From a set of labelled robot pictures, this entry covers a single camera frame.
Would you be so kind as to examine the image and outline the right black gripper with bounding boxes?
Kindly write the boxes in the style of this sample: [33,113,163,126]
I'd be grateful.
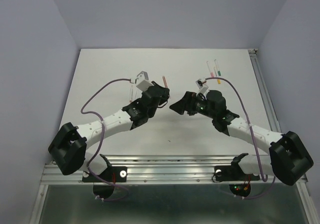
[168,91,216,119]

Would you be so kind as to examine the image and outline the orange highlighter pen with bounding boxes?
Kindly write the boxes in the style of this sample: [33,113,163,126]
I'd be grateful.
[162,76,168,88]

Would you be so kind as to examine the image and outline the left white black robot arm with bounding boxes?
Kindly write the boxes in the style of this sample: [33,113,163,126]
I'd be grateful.
[48,81,170,175]

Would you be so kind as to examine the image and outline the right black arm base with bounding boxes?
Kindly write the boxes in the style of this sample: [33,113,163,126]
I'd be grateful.
[211,153,260,183]

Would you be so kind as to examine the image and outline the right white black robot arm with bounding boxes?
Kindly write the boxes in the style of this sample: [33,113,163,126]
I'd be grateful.
[170,90,314,186]

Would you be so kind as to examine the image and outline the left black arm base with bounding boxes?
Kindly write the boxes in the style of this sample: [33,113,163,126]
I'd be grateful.
[82,155,128,183]

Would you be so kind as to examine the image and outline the uncapped white marker body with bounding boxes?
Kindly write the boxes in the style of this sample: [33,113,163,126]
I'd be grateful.
[129,85,134,103]

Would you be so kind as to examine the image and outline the yellow capped marker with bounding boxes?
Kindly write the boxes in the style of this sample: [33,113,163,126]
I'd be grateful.
[214,67,221,84]

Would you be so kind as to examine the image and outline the green capped marker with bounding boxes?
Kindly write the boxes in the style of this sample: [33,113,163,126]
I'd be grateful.
[214,59,221,76]

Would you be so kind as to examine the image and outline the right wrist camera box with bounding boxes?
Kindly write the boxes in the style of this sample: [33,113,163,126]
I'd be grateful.
[196,78,209,95]

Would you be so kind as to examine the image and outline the aluminium rail frame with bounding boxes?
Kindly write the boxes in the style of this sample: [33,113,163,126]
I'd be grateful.
[30,155,320,223]

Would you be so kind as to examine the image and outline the right side aluminium rail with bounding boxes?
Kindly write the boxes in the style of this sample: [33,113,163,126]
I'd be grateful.
[247,48,286,147]

